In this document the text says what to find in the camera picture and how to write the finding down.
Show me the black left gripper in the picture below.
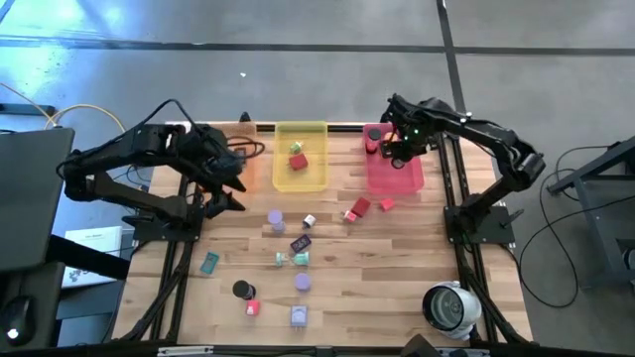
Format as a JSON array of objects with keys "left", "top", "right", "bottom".
[{"left": 188, "top": 131, "right": 248, "bottom": 218}]

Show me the black sand timer red sand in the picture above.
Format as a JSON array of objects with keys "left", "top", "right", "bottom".
[{"left": 365, "top": 127, "right": 384, "bottom": 155}]

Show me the large red USB charger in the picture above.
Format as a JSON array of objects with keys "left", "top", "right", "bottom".
[
  {"left": 350, "top": 196, "right": 372, "bottom": 218},
  {"left": 287, "top": 152, "right": 310, "bottom": 173}
]

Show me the teal mini digital clock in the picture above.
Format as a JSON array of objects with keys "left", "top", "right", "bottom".
[{"left": 199, "top": 251, "right": 221, "bottom": 276}]

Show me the orange translucent plastic bin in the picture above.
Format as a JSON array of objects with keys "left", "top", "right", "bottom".
[{"left": 197, "top": 122, "right": 259, "bottom": 194}]

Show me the pink translucent plastic bin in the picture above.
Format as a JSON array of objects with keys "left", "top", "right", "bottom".
[{"left": 362, "top": 122, "right": 426, "bottom": 195}]

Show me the yellow translucent plastic bin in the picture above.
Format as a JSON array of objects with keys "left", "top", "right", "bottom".
[{"left": 272, "top": 121, "right": 329, "bottom": 193}]

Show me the teal sand timer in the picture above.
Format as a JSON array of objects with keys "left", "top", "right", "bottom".
[{"left": 275, "top": 251, "right": 311, "bottom": 268}]

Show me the white booklet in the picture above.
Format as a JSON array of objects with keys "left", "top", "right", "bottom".
[{"left": 62, "top": 225, "right": 124, "bottom": 290}]

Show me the black side desk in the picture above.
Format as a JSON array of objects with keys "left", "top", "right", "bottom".
[{"left": 0, "top": 232, "right": 133, "bottom": 351}]

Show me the black side monitor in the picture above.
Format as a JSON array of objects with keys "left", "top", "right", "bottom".
[{"left": 0, "top": 127, "right": 75, "bottom": 273}]

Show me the dark metal stand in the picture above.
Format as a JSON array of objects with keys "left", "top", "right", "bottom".
[{"left": 545, "top": 136, "right": 635, "bottom": 292}]

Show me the black floor bar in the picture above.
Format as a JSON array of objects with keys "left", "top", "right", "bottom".
[{"left": 0, "top": 102, "right": 57, "bottom": 116}]

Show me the black computer mouse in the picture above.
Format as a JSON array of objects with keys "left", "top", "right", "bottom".
[{"left": 0, "top": 295, "right": 37, "bottom": 348}]

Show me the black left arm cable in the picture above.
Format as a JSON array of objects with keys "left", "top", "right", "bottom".
[{"left": 133, "top": 97, "right": 267, "bottom": 161}]

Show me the black aluminium table frame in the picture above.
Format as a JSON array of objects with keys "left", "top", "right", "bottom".
[{"left": 111, "top": 121, "right": 535, "bottom": 348}]

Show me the lavender wall charger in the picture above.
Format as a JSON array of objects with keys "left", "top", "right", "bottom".
[{"left": 290, "top": 304, "right": 309, "bottom": 328}]

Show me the silver frame bracket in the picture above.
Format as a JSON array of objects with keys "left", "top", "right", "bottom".
[
  {"left": 157, "top": 345, "right": 214, "bottom": 357},
  {"left": 439, "top": 347, "right": 490, "bottom": 357}
]

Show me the black floor cable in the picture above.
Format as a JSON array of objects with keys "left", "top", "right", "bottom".
[{"left": 515, "top": 205, "right": 635, "bottom": 308}]

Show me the yellow extension cable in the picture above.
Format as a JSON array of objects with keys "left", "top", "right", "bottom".
[{"left": 0, "top": 81, "right": 128, "bottom": 135}]

